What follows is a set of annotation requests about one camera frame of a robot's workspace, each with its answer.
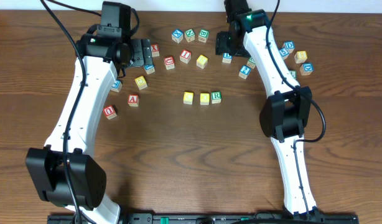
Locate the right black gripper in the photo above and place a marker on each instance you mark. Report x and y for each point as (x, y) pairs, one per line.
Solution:
(224, 45)

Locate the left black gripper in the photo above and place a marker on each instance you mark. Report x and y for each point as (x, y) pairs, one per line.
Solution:
(137, 51)

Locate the blue L block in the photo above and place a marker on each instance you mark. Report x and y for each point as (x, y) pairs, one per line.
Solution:
(227, 58)

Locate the green R block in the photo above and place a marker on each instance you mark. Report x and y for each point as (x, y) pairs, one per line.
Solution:
(216, 97)

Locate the yellow O block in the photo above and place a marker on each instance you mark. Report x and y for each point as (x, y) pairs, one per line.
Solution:
(204, 99)

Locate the yellow C block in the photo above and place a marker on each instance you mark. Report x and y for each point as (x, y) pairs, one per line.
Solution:
(188, 98)

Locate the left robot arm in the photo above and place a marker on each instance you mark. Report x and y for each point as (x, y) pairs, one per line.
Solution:
(64, 171)

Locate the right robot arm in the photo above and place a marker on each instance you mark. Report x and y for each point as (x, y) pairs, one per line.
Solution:
(285, 113)

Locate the red Y block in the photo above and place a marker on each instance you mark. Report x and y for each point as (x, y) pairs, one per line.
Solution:
(155, 50)

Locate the blue P block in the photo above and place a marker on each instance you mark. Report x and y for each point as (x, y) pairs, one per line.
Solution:
(149, 69)

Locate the green B block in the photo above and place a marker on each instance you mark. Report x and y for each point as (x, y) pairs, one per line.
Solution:
(203, 35)

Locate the yellow block centre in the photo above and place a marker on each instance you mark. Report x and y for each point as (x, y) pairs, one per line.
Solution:
(202, 61)

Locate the red U block upper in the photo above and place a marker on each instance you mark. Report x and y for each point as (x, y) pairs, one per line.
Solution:
(169, 63)

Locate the red u block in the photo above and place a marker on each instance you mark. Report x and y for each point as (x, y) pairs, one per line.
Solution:
(169, 63)
(110, 112)

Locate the yellow block left lower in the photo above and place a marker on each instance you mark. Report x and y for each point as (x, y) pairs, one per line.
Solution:
(141, 82)

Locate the green Z block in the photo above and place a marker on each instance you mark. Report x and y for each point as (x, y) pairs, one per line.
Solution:
(250, 63)

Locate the blue 2 block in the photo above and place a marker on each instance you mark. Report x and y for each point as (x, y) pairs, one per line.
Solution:
(244, 72)

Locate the green N block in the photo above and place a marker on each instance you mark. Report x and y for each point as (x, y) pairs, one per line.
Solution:
(189, 35)

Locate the red I block left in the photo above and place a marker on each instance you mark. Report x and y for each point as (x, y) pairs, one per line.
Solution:
(185, 56)

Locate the blue T block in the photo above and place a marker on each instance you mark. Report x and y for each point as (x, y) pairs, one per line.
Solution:
(117, 86)

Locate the red A block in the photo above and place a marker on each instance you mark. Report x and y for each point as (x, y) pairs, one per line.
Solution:
(133, 100)

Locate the blue S block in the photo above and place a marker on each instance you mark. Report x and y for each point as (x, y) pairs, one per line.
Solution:
(284, 53)

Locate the blue D block upper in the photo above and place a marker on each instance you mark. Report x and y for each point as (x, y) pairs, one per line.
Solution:
(289, 46)

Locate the blue d block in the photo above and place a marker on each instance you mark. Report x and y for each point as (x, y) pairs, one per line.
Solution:
(306, 69)
(289, 46)

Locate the red U block lower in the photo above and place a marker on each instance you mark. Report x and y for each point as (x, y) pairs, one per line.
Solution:
(110, 112)

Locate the green L block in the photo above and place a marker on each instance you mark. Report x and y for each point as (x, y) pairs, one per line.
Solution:
(293, 74)

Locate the yellow block far right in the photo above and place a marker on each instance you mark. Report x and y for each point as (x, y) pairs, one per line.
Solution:
(300, 56)

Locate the blue D block lower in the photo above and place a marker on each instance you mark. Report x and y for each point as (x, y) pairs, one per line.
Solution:
(306, 69)

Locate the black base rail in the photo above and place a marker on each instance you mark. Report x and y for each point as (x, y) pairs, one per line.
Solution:
(147, 218)

